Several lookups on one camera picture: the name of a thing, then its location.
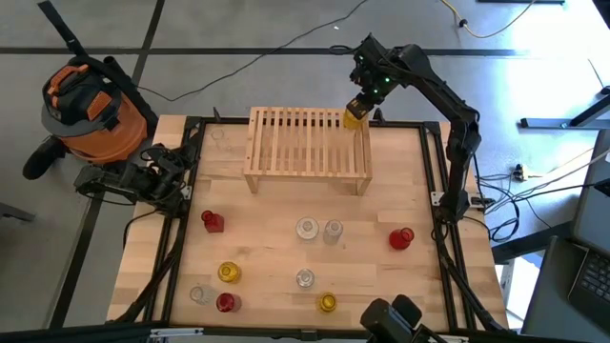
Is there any grey laptop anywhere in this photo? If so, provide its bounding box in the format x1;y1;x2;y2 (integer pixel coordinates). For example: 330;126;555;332
566;129;610;319

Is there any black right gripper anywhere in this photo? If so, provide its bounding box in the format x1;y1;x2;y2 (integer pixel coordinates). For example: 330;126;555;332
345;32;406;120

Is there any clear diamond pattern glass vase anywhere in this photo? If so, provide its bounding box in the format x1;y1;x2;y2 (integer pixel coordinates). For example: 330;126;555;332
322;218;344;247

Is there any orange shop vacuum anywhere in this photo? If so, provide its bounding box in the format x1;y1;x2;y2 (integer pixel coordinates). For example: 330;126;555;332
40;55;150;166

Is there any black aluminium table frame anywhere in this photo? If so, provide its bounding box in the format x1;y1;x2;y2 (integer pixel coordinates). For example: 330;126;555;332
107;113;514;337

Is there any yellow glass vase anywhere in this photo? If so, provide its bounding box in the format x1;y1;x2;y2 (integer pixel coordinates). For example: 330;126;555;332
316;292;338;314
217;260;242;285
342;108;371;131

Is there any red square glass vase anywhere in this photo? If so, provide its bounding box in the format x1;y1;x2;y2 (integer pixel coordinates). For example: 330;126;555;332
200;210;226;234

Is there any black floor cable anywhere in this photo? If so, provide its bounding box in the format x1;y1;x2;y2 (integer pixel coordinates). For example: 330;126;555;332
136;0;371;103

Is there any red round glass vase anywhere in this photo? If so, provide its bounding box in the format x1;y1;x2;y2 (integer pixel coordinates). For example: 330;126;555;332
388;227;416;252
215;292;243;314

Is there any clear ribbed glass vase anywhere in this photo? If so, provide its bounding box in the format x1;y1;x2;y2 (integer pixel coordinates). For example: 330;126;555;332
295;267;316;290

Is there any yellow floor cable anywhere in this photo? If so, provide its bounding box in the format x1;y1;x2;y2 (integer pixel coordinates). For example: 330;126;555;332
438;0;539;40

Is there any black vacuum nozzle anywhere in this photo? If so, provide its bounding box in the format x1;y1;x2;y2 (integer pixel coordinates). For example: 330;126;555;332
22;135;68;181

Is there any wooden slatted shelf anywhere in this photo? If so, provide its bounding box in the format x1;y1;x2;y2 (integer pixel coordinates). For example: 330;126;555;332
242;106;374;196

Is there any clear textured glass vase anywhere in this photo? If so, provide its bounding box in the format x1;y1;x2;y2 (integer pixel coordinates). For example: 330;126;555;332
295;216;320;241

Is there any black cable bundle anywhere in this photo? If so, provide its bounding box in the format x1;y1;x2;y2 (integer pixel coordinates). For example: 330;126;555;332
476;156;610;244

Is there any black vacuum hose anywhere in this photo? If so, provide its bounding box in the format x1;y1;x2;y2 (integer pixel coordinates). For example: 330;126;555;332
102;55;161;137

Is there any clear square glass vase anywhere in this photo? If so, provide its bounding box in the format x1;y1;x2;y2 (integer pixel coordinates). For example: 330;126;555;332
209;127;234;153

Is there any grey desk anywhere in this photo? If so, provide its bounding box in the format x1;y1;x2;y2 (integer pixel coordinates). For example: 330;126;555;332
490;221;610;343

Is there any grey metal desk foot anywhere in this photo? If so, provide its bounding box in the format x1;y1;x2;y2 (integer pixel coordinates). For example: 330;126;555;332
518;85;610;130
0;202;37;223

